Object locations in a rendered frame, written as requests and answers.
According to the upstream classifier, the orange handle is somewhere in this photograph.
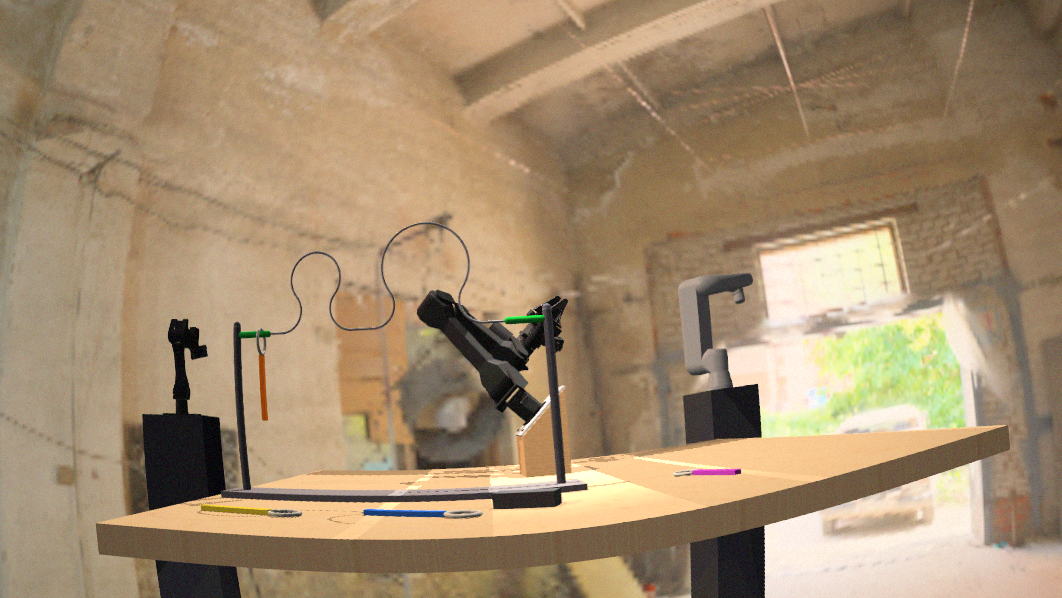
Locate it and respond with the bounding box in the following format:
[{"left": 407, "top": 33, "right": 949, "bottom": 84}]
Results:
[{"left": 256, "top": 328, "right": 268, "bottom": 421}]

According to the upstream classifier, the blue handle with grey metal loop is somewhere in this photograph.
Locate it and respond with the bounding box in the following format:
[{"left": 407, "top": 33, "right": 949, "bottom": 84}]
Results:
[{"left": 363, "top": 509, "right": 483, "bottom": 519}]

